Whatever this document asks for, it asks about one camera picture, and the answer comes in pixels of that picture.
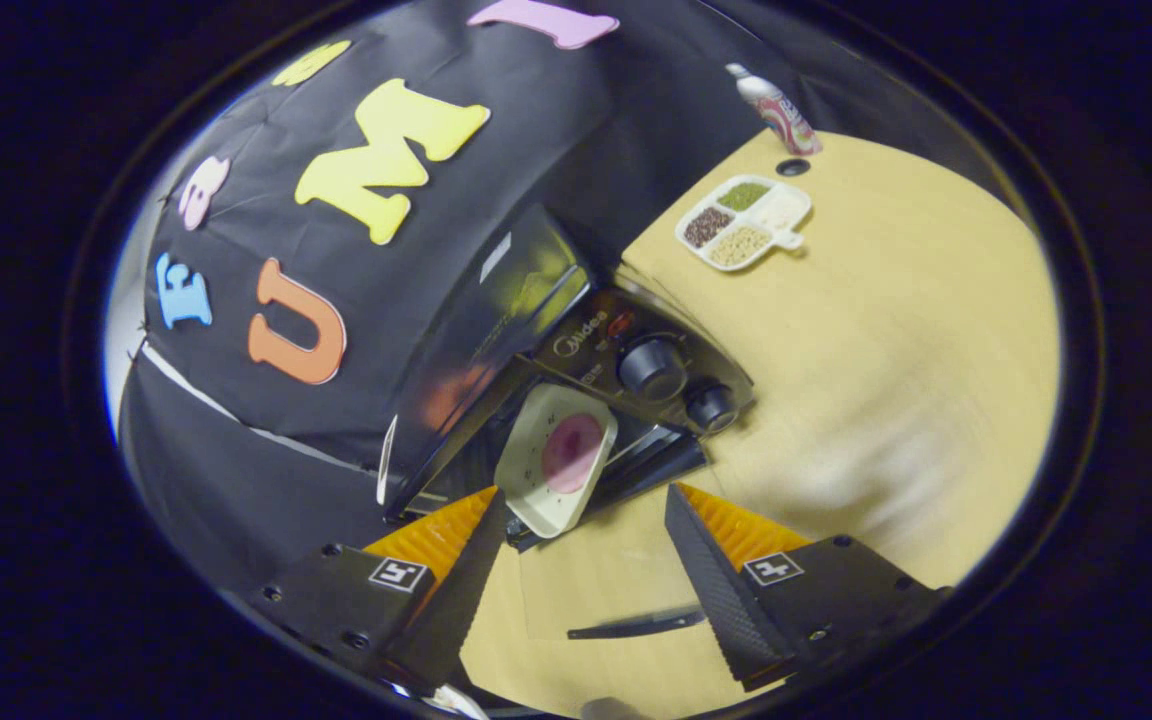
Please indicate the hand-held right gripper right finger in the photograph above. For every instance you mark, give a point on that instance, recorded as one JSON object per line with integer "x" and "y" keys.
{"x": 716, "y": 590}

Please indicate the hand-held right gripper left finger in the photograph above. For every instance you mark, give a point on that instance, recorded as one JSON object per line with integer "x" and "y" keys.
{"x": 456, "y": 600}

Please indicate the white square plate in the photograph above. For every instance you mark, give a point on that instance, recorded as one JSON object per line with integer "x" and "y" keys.
{"x": 536, "y": 490}

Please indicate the pink round cake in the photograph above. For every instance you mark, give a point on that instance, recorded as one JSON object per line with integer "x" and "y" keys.
{"x": 572, "y": 452}

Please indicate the black electric oven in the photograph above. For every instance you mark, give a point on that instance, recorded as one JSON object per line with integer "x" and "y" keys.
{"x": 596, "y": 350}

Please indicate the white divided bean tray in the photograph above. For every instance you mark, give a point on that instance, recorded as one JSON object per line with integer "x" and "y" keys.
{"x": 744, "y": 222}

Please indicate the black round table grommet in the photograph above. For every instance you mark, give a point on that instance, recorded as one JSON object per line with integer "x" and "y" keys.
{"x": 793, "y": 167}

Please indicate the white red spray can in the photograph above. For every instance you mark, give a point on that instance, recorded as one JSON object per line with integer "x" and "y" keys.
{"x": 781, "y": 115}

